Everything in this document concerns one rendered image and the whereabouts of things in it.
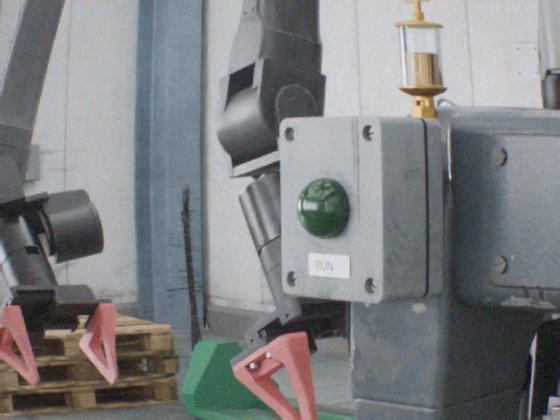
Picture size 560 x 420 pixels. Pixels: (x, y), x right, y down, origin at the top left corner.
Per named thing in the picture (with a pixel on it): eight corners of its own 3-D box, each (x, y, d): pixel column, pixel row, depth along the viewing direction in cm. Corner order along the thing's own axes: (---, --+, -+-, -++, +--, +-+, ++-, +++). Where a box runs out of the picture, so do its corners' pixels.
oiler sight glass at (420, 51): (392, 85, 71) (388, 26, 71) (422, 87, 73) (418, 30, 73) (423, 84, 69) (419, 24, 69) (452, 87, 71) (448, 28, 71)
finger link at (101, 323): (144, 360, 124) (108, 287, 129) (85, 362, 120) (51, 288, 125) (121, 398, 128) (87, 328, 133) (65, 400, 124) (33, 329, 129)
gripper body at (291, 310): (402, 310, 98) (370, 222, 100) (299, 321, 91) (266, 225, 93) (350, 345, 102) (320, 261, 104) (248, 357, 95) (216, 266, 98)
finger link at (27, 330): (87, 362, 120) (53, 288, 125) (27, 364, 115) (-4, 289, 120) (66, 400, 124) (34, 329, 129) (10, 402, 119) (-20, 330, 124)
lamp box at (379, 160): (281, 294, 68) (278, 118, 68) (345, 287, 71) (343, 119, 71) (382, 304, 63) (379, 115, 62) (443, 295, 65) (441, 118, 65)
